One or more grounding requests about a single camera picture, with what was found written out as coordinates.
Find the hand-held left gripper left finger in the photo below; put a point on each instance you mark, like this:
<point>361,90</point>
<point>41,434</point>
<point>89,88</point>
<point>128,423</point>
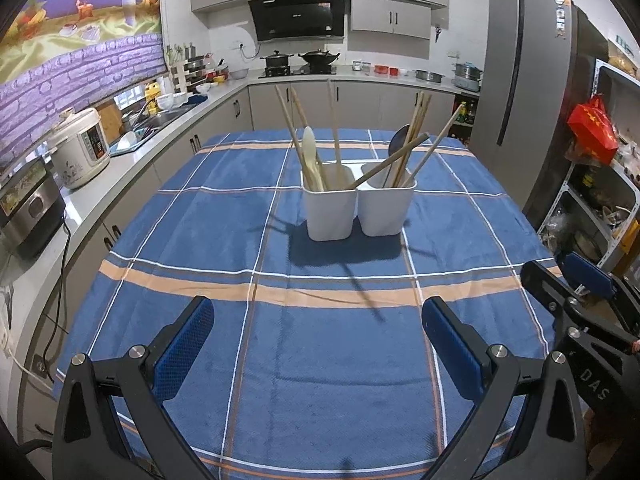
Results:
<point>182,355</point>

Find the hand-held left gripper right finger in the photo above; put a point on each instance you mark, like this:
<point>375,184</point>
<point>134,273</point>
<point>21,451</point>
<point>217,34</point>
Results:
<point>452,350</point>

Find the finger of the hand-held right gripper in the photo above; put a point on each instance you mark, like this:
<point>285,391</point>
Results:
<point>550,290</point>
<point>590,272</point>

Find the white two-compartment utensil holder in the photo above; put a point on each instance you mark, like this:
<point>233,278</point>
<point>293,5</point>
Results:
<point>330,215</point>

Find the single wooden chopstick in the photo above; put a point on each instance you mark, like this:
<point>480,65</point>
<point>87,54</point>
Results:
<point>333,120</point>
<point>435,142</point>

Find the metal spoon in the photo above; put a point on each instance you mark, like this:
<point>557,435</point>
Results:
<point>399,140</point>

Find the bunch of wooden chopsticks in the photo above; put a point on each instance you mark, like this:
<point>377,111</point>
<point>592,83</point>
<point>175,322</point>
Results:
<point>414,120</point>

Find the cream plastic spoon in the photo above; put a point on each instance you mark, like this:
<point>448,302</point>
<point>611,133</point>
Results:
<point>310,150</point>

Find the metal storage shelf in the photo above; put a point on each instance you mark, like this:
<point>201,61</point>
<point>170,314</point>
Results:
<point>615,200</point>

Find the blue plaid tablecloth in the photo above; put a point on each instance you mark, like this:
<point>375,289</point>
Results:
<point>325,360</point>

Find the red bag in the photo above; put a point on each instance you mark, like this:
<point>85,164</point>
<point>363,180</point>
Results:
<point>595,130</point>

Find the grey refrigerator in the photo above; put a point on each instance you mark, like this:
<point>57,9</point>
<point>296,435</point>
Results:
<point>530,100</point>

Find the group of condiment bottles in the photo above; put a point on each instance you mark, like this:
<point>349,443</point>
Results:
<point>464,112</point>

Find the black silver countertop appliance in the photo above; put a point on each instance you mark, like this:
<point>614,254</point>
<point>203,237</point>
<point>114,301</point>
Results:
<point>27,210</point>

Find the white dish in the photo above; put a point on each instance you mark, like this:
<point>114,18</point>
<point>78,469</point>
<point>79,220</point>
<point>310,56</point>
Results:
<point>126,140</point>

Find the white electric rice cooker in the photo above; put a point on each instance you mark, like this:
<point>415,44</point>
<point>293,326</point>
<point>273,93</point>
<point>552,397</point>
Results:
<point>80,152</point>

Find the steel steamer pot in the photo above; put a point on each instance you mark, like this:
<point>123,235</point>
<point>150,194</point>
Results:
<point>467,76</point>

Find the stainless steel sink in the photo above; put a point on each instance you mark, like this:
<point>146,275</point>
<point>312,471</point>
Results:
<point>165,116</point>

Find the wooden cutting board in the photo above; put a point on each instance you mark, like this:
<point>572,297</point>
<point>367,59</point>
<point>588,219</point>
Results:
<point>110,121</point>

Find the metal basin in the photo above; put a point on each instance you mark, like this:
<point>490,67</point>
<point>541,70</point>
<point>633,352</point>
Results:
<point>430,76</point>

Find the stack of white bowls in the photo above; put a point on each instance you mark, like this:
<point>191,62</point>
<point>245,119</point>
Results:
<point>172,101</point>

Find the dark blue cloth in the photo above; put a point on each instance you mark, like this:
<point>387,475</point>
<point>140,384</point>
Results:
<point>197,100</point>

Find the grey lower kitchen cabinets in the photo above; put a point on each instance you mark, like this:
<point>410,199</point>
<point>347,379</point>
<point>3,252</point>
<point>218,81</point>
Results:
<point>360,106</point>

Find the yellow bottle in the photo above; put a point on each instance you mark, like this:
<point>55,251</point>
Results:
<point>152,91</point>

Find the red containers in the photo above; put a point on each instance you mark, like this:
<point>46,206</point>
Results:
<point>386,69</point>

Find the hanging scissors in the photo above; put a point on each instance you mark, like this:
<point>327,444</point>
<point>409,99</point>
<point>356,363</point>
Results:
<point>437,34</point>

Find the wooden plate rack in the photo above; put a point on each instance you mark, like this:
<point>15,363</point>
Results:
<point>189,74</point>

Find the grey mixing bowl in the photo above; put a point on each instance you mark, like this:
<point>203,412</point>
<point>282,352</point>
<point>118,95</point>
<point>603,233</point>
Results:
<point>239,74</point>

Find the glass jars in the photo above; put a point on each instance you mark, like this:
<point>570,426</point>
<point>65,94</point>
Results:
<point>361,65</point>

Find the black gas stove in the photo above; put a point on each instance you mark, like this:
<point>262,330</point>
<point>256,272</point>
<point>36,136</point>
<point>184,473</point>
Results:
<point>297,71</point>

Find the black lidded pot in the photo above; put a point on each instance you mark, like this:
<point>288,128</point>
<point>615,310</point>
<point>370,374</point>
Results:
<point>277,59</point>

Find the black wok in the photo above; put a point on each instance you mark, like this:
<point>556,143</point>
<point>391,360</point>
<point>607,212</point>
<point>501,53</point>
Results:
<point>320,56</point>

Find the black range hood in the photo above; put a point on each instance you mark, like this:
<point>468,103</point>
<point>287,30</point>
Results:
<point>297,17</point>

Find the small grey wall cabinet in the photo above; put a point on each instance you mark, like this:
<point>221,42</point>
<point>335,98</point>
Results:
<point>390,22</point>

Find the purple brick wall poster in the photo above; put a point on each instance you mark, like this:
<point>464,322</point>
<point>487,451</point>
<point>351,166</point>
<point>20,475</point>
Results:
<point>75,35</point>

